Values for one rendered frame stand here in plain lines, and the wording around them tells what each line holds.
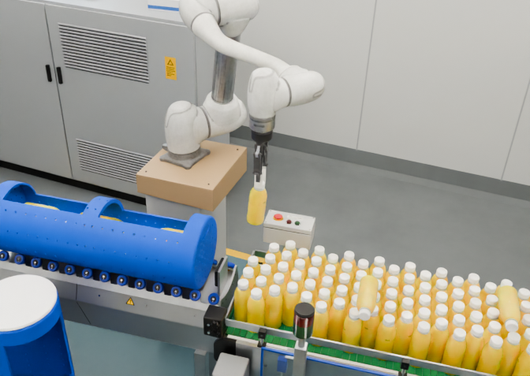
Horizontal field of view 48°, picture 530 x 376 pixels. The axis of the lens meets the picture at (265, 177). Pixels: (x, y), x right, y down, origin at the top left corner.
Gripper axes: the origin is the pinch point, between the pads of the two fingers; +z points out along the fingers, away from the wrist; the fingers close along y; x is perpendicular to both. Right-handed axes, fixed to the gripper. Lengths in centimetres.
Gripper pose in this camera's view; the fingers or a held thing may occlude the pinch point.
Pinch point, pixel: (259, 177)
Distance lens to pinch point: 215.6
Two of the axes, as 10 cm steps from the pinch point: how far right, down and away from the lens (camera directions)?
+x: 9.7, 1.6, -1.9
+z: -0.3, 8.5, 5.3
